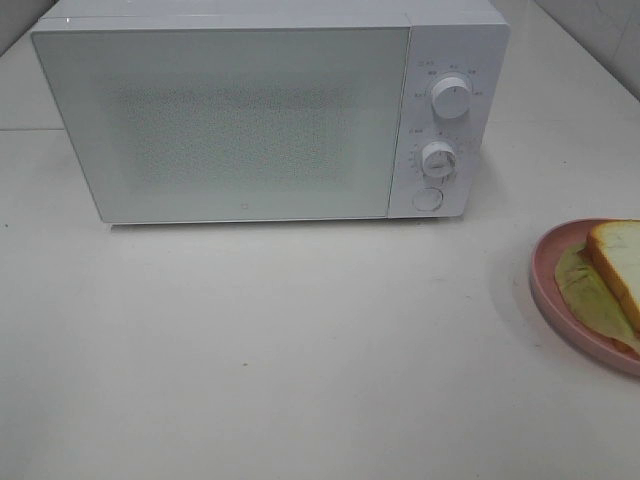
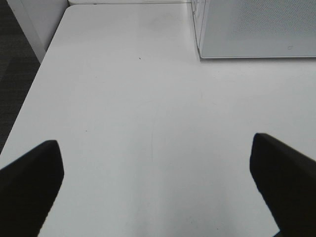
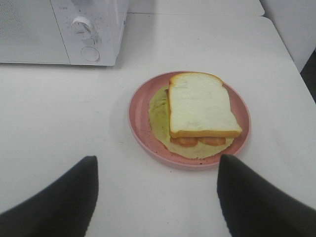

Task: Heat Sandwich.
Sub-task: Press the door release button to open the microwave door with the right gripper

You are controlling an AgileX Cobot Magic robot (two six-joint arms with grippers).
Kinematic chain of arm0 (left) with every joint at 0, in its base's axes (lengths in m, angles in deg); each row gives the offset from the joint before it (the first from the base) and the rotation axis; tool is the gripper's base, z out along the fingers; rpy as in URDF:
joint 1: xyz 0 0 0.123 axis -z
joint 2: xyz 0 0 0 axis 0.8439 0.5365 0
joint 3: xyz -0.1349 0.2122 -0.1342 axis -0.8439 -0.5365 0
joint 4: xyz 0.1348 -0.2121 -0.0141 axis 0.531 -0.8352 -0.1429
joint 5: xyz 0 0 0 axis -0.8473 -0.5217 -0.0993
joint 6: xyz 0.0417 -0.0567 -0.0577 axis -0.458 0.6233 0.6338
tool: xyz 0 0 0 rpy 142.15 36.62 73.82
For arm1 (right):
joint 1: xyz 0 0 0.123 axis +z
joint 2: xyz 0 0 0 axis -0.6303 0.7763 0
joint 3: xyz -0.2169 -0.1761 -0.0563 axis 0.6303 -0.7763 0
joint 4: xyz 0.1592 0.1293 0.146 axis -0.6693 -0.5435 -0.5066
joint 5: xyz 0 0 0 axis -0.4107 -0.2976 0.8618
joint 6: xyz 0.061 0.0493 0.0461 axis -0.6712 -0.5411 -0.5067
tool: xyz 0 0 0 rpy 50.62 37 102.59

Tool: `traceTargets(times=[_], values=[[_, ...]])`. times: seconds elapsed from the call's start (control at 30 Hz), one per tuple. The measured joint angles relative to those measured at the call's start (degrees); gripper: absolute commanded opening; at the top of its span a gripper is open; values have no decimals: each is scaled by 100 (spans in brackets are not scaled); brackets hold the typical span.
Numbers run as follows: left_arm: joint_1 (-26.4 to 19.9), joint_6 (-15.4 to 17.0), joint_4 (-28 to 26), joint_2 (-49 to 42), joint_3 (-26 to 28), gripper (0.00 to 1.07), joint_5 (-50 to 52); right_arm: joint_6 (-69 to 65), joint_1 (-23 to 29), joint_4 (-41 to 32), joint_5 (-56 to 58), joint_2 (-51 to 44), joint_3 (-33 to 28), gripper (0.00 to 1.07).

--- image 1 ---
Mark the round white door button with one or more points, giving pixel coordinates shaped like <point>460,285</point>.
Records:
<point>429,199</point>

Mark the pink round plate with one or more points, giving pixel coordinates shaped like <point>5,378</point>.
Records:
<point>548,299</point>

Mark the white bread sandwich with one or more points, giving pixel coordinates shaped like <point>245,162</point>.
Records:
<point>613,248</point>

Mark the lower white timer knob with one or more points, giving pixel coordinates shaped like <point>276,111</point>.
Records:
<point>437,159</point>

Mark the upper white power knob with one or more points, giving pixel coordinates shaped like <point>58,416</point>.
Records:
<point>451,95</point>

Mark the white microwave oven body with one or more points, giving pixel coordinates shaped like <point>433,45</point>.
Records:
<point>467,37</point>

